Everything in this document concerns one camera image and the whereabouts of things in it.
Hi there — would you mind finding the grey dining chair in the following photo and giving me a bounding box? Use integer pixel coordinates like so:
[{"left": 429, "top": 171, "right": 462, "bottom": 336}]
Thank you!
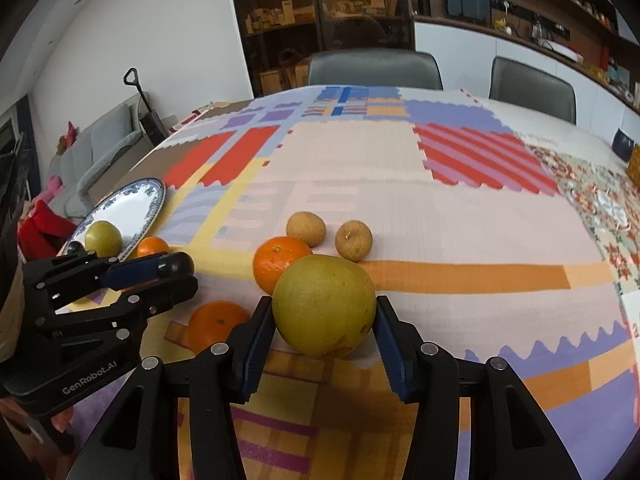
[
  {"left": 488, "top": 56, "right": 577, "bottom": 125},
  {"left": 306, "top": 50, "right": 443, "bottom": 91}
]

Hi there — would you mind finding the red cloth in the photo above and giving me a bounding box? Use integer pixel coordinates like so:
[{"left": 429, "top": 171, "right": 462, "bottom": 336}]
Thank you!
[{"left": 17, "top": 200, "right": 76, "bottom": 261}]

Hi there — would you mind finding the large yellow-green pear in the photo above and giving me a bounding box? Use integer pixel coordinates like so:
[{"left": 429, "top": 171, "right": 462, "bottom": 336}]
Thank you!
[{"left": 272, "top": 254, "right": 377, "bottom": 359}]

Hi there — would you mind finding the blue and white plate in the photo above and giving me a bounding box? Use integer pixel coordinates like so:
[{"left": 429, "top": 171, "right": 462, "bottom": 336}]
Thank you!
[{"left": 62, "top": 176, "right": 166, "bottom": 261}]

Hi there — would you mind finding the floral patterned cloth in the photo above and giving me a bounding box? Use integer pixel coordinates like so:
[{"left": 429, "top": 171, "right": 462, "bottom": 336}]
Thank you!
[{"left": 520, "top": 132, "right": 640, "bottom": 301}]

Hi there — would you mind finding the dark glass-door cabinet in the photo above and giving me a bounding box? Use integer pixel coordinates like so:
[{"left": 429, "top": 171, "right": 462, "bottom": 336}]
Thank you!
[{"left": 227, "top": 0, "right": 416, "bottom": 98}]

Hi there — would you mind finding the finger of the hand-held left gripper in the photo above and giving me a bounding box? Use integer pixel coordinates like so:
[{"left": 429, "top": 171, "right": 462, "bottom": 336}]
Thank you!
[
  {"left": 22, "top": 245, "right": 196, "bottom": 311},
  {"left": 32, "top": 276, "right": 199, "bottom": 341}
]

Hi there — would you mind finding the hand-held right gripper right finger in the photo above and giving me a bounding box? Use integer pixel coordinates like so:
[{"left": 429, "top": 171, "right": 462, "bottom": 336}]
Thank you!
[{"left": 375, "top": 296, "right": 583, "bottom": 480}]

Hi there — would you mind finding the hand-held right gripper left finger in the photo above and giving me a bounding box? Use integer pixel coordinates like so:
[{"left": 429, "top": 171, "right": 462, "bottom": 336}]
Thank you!
[{"left": 65, "top": 296, "right": 275, "bottom": 480}]

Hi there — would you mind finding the orange mandarin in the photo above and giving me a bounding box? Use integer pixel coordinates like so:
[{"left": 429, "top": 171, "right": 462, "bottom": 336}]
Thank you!
[
  {"left": 252, "top": 236, "right": 314, "bottom": 295},
  {"left": 188, "top": 301, "right": 252, "bottom": 354},
  {"left": 135, "top": 236, "right": 171, "bottom": 259}
]

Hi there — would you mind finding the green jujube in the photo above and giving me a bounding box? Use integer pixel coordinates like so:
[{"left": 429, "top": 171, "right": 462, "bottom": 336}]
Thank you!
[{"left": 84, "top": 220, "right": 123, "bottom": 258}]

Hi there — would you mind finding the grey sofa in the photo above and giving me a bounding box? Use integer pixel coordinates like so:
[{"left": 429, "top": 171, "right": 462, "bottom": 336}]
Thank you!
[{"left": 30, "top": 102, "right": 151, "bottom": 221}]

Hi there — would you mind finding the black upright vacuum cleaner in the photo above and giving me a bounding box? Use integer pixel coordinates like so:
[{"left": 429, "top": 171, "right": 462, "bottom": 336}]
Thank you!
[{"left": 123, "top": 67, "right": 168, "bottom": 146}]

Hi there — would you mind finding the person's left forearm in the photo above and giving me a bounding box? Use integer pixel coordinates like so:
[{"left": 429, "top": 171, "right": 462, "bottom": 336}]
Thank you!
[{"left": 0, "top": 260, "right": 25, "bottom": 363}]

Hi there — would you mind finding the brown longan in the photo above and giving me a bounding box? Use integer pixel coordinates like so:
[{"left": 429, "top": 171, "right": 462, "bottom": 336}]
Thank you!
[
  {"left": 335, "top": 220, "right": 374, "bottom": 262},
  {"left": 286, "top": 211, "right": 327, "bottom": 247}
]

